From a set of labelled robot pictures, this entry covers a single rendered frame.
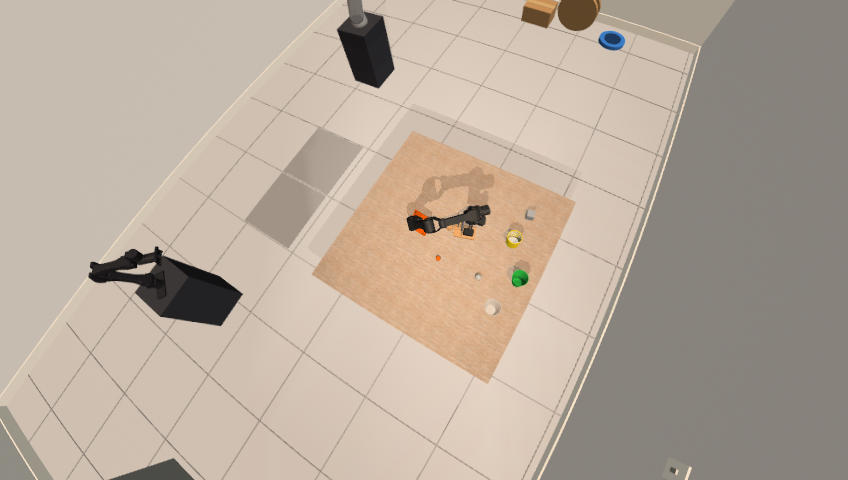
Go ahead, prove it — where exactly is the yellow mug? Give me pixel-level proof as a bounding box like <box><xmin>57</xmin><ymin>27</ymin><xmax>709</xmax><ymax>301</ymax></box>
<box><xmin>506</xmin><ymin>230</ymin><xmax>523</xmax><ymax>249</ymax></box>

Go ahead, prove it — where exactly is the green cup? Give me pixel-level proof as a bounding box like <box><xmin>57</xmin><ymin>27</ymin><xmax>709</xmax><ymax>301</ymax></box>
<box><xmin>512</xmin><ymin>270</ymin><xmax>528</xmax><ymax>287</ymax></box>

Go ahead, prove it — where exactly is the clear plastic cup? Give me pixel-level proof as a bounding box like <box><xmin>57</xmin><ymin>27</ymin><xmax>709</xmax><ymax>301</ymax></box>
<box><xmin>484</xmin><ymin>298</ymin><xmax>501</xmax><ymax>316</ymax></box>

